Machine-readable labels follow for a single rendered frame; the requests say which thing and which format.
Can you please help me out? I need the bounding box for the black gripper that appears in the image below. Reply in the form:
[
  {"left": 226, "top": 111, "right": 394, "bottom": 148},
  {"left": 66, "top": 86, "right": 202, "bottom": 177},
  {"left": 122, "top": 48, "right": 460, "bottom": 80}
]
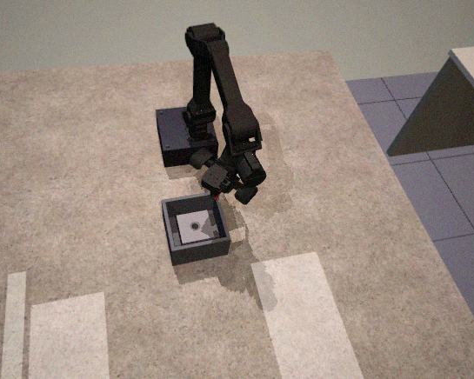
[{"left": 189, "top": 148, "right": 258, "bottom": 205}]

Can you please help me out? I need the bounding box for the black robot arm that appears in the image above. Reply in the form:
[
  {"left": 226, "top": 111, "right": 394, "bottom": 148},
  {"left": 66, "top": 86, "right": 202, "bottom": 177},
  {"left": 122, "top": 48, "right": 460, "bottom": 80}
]
[{"left": 182, "top": 23, "right": 266, "bottom": 194}]

